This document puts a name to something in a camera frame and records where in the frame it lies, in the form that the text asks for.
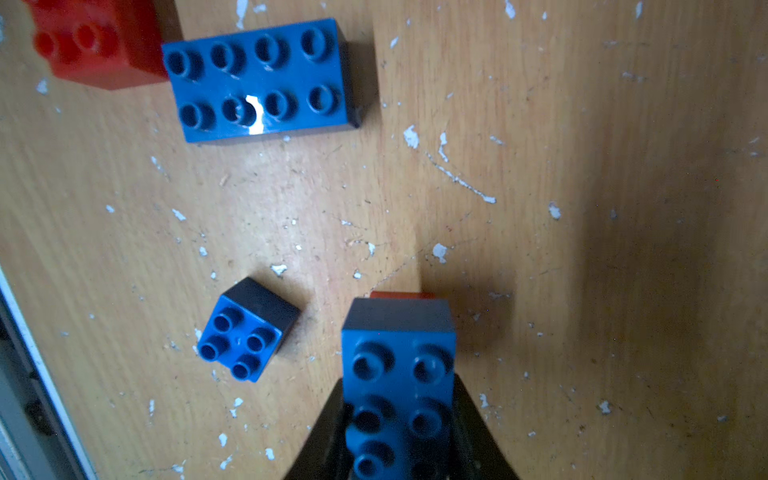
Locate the aluminium front rail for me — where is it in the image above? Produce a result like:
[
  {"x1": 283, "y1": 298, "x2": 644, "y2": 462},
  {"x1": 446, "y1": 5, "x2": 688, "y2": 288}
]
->
[{"x1": 1, "y1": 276, "x2": 98, "y2": 479}]

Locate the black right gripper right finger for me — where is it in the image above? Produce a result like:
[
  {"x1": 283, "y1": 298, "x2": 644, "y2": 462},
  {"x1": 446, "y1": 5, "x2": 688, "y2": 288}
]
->
[{"x1": 451, "y1": 374, "x2": 520, "y2": 480}]

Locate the long blue lego brick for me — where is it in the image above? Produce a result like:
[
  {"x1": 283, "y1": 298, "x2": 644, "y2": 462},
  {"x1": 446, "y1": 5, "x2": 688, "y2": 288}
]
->
[
  {"x1": 341, "y1": 298, "x2": 457, "y2": 479},
  {"x1": 162, "y1": 18, "x2": 360, "y2": 144}
]

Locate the red small lego brick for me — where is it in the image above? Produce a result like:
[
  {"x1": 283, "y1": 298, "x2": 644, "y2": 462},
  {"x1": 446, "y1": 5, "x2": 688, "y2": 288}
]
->
[
  {"x1": 26, "y1": 0, "x2": 168, "y2": 90},
  {"x1": 369, "y1": 291, "x2": 436, "y2": 300}
]

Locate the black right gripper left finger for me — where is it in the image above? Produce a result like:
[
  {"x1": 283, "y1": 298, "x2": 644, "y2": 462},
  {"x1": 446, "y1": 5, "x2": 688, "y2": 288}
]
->
[{"x1": 284, "y1": 379, "x2": 351, "y2": 480}]

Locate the small blue lego brick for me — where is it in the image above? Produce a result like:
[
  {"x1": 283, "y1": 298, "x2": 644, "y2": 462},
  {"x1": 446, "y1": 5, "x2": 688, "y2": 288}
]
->
[{"x1": 197, "y1": 277, "x2": 300, "y2": 383}]

